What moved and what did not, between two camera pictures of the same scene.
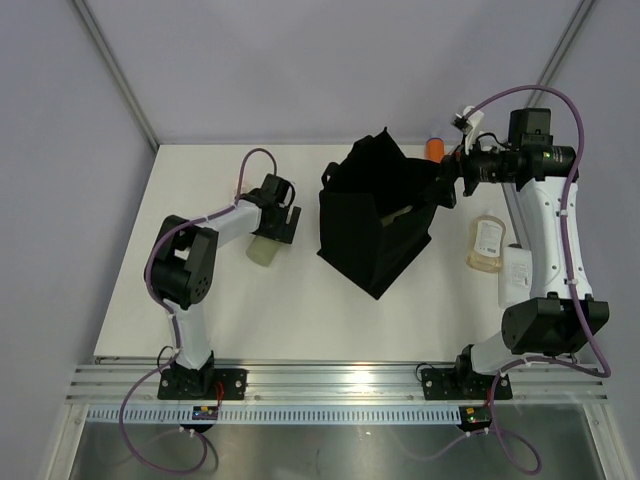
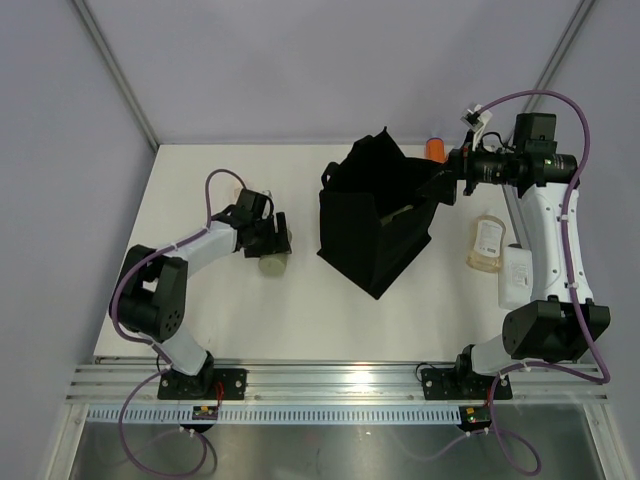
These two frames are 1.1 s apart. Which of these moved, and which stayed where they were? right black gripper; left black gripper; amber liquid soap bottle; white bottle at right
Moved: left black gripper
Stayed: white bottle at right; amber liquid soap bottle; right black gripper
